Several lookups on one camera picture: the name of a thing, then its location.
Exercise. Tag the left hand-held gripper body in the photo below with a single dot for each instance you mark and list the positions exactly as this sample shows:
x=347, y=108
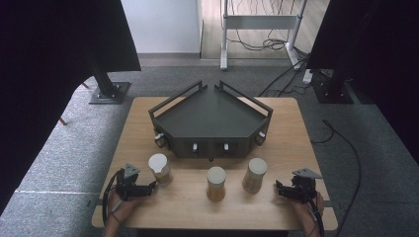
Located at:
x=126, y=187

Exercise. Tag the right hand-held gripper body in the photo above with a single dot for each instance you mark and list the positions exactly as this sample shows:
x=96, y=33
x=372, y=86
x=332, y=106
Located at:
x=304, y=189

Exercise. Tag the white-lidded spice jar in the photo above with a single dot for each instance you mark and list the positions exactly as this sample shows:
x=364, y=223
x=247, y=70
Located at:
x=159, y=164
x=216, y=184
x=255, y=174

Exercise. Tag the black corner shelf rack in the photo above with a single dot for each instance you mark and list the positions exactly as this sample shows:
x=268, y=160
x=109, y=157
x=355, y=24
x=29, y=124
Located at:
x=210, y=118

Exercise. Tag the person's left hand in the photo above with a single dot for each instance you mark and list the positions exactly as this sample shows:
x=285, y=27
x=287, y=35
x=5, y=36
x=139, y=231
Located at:
x=120, y=209

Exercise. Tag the grey tape mark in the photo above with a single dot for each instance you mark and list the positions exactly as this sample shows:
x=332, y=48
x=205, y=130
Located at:
x=327, y=203
x=99, y=202

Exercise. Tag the dark wrist band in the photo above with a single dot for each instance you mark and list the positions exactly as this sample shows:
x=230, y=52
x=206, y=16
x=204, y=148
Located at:
x=115, y=218

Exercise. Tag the wooden leg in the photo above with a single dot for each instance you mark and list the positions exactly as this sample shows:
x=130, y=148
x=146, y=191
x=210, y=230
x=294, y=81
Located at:
x=85, y=85
x=62, y=121

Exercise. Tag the black metal stand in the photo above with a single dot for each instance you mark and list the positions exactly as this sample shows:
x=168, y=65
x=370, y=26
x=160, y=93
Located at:
x=332, y=92
x=108, y=94

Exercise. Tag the white power strip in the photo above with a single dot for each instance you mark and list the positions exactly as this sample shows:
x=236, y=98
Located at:
x=307, y=77

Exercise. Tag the black curtain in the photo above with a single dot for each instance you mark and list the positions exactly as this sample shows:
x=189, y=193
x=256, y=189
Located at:
x=378, y=49
x=42, y=82

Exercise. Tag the white metal stand frame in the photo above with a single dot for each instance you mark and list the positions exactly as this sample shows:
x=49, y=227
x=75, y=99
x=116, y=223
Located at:
x=260, y=22

